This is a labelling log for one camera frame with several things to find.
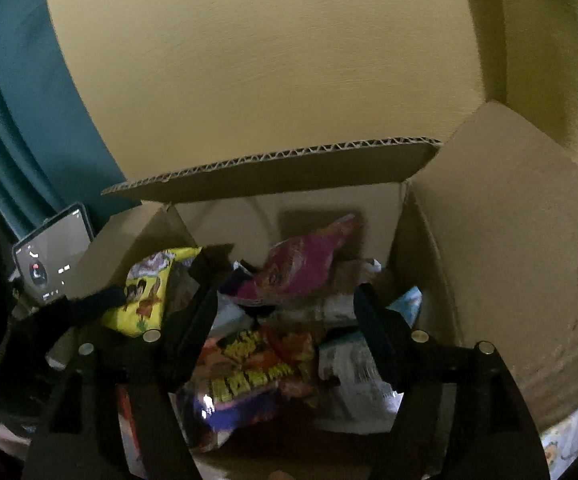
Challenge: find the tablet with dark frame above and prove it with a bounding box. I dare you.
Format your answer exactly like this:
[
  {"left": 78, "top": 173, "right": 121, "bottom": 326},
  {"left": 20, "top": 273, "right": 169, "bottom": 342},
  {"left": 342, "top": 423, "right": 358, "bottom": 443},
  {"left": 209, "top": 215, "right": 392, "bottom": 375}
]
[{"left": 12, "top": 203, "right": 92, "bottom": 306}]

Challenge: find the red purple snack bag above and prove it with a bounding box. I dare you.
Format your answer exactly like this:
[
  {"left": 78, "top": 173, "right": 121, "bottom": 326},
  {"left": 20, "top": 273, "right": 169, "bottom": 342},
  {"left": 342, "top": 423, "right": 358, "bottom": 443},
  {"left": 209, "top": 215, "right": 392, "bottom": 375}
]
[{"left": 178, "top": 325, "right": 318, "bottom": 452}]

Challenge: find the white printed snack packet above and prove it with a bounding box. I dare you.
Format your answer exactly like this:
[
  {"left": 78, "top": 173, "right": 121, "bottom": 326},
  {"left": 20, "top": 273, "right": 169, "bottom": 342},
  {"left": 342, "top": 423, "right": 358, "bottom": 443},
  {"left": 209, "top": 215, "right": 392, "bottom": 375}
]
[{"left": 314, "top": 332, "right": 403, "bottom": 436}]

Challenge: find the yellow snack bag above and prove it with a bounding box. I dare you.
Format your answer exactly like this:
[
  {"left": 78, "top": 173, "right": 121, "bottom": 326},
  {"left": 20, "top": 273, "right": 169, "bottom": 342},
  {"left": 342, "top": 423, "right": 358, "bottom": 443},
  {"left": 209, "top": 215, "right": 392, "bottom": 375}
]
[{"left": 101, "top": 247, "right": 201, "bottom": 338}]

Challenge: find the teal curtain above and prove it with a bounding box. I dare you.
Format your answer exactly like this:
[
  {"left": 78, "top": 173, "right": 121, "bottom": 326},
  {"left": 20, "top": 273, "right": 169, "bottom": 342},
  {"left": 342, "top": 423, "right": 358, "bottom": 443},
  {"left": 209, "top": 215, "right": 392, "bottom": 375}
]
[{"left": 0, "top": 0, "right": 136, "bottom": 238}]

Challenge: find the pink snack bag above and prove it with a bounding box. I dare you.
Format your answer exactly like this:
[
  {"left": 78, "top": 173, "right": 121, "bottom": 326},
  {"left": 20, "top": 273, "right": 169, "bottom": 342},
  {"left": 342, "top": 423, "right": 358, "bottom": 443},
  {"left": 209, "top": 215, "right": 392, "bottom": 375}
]
[{"left": 225, "top": 214, "right": 358, "bottom": 307}]

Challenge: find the brown cardboard box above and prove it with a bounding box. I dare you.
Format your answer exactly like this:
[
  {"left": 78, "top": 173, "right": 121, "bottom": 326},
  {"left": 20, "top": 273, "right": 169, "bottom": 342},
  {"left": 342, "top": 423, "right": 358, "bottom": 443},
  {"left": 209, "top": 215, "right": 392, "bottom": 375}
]
[{"left": 65, "top": 100, "right": 578, "bottom": 480}]

